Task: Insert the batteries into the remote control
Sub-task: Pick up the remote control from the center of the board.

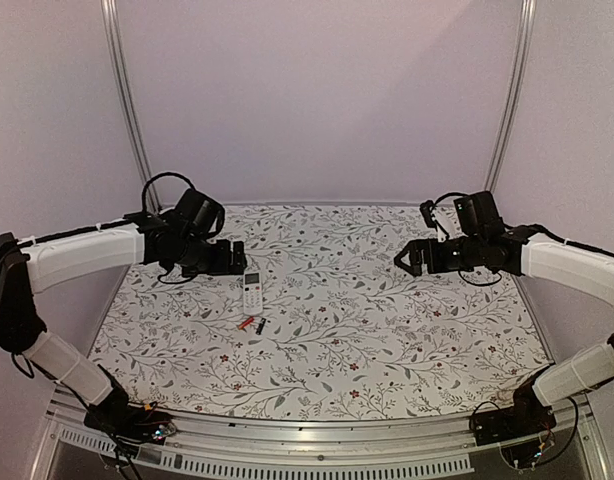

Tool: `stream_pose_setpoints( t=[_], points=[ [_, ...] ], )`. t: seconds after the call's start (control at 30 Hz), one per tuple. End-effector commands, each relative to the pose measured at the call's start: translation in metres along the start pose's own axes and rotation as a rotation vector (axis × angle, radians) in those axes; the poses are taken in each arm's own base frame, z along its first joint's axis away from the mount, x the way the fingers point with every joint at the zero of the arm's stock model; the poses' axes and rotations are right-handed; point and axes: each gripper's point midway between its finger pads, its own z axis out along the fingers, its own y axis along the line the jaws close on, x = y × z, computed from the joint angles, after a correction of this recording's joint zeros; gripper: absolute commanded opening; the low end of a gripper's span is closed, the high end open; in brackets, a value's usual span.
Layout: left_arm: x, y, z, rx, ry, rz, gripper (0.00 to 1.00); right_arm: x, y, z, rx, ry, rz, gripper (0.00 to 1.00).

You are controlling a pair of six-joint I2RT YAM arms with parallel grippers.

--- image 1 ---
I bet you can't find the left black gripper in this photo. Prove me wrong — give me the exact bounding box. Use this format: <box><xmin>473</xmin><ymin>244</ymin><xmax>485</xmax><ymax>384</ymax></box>
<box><xmin>178</xmin><ymin>236</ymin><xmax>248</xmax><ymax>278</ymax></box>

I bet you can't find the white remote control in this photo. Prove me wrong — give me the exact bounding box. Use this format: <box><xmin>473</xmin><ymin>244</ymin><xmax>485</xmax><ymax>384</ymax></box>
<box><xmin>242</xmin><ymin>271</ymin><xmax>263</xmax><ymax>316</ymax></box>

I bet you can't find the red orange battery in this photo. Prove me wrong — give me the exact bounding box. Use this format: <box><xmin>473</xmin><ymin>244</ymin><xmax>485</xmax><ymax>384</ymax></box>
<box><xmin>237</xmin><ymin>317</ymin><xmax>255</xmax><ymax>330</ymax></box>

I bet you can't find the black battery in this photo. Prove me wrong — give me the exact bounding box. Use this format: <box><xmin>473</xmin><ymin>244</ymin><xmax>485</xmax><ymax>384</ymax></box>
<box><xmin>256</xmin><ymin>318</ymin><xmax>267</xmax><ymax>335</ymax></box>

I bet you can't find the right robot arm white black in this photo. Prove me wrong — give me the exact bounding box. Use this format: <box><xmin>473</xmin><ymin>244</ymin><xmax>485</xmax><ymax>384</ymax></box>
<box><xmin>394</xmin><ymin>191</ymin><xmax>614</xmax><ymax>436</ymax></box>

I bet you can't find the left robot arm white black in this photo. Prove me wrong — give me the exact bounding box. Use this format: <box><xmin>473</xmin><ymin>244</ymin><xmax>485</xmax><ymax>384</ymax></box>
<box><xmin>0</xmin><ymin>179</ymin><xmax>247</xmax><ymax>434</ymax></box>

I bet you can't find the floral patterned table mat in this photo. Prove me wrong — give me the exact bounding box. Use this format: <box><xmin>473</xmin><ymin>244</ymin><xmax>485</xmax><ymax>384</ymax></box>
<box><xmin>90</xmin><ymin>206</ymin><xmax>550</xmax><ymax>421</ymax></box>

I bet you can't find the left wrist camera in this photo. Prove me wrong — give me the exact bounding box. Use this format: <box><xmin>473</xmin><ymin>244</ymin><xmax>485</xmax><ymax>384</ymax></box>
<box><xmin>174</xmin><ymin>188</ymin><xmax>226</xmax><ymax>239</ymax></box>

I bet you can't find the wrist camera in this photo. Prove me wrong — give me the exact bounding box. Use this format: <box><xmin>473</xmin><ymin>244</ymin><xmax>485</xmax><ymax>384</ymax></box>
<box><xmin>174</xmin><ymin>188</ymin><xmax>226</xmax><ymax>239</ymax></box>
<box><xmin>454</xmin><ymin>191</ymin><xmax>505</xmax><ymax>239</ymax></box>

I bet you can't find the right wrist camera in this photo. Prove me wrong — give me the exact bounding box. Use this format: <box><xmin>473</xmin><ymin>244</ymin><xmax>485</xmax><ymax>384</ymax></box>
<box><xmin>454</xmin><ymin>191</ymin><xmax>505</xmax><ymax>239</ymax></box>

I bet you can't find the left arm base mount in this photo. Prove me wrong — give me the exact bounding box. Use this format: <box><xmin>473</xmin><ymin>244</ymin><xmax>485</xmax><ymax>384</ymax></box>
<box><xmin>84</xmin><ymin>401</ymin><xmax>178</xmax><ymax>445</ymax></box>

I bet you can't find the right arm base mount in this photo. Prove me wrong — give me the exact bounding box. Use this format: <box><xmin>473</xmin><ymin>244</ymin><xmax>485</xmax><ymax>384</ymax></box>
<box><xmin>469</xmin><ymin>400</ymin><xmax>557</xmax><ymax>470</ymax></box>

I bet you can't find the front aluminium rail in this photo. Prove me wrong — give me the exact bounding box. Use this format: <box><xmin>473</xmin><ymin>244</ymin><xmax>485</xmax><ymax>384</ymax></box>
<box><xmin>30</xmin><ymin>389</ymin><xmax>612</xmax><ymax>479</ymax></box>

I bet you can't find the right aluminium frame post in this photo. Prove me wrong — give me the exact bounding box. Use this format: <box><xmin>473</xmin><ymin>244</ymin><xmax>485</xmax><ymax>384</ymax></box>
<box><xmin>485</xmin><ymin>0</ymin><xmax>537</xmax><ymax>192</ymax></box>

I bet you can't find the aluminium frame post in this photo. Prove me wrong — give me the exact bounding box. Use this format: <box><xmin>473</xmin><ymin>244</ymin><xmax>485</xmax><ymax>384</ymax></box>
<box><xmin>100</xmin><ymin>0</ymin><xmax>153</xmax><ymax>184</ymax></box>
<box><xmin>485</xmin><ymin>0</ymin><xmax>537</xmax><ymax>192</ymax></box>

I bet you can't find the left aluminium frame post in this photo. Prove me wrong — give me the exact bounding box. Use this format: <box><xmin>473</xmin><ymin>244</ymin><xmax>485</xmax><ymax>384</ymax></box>
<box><xmin>100</xmin><ymin>0</ymin><xmax>153</xmax><ymax>184</ymax></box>

